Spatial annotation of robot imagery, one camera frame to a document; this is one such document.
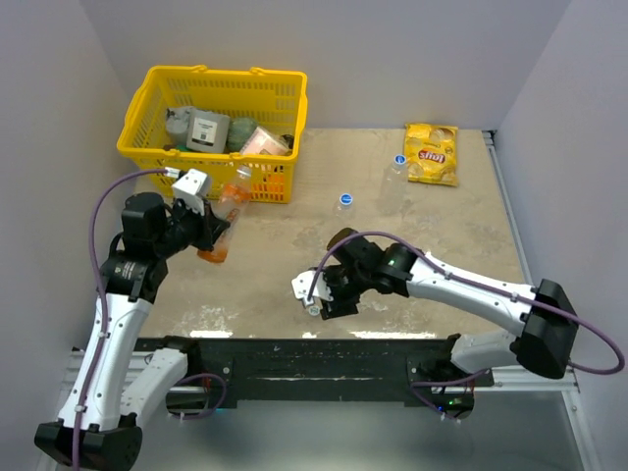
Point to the grey pouch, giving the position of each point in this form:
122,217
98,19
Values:
177,123

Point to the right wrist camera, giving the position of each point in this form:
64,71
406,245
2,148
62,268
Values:
311,290

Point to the clear bottle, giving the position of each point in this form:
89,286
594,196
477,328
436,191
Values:
342,216
393,188

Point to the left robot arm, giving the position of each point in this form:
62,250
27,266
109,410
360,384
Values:
100,426

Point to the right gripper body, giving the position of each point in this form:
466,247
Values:
345,289

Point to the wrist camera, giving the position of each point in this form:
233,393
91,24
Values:
311,290
191,187

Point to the blue bottle cap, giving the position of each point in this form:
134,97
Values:
346,199

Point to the yellow chips bag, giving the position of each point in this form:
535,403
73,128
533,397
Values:
431,154

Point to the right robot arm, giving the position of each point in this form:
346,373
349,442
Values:
536,326

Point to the orange drink bottle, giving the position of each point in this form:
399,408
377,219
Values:
230,206

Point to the green scrub sponge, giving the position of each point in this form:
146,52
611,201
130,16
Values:
239,132

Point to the pink packet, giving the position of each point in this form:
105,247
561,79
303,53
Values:
262,142

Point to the yellow plastic basket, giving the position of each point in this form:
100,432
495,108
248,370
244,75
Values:
275,99

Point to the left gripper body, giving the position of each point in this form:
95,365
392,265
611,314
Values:
188,228

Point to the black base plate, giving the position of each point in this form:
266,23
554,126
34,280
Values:
225,372

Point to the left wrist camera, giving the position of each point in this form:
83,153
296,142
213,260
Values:
191,187

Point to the grey box with label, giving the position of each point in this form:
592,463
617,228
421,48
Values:
207,132

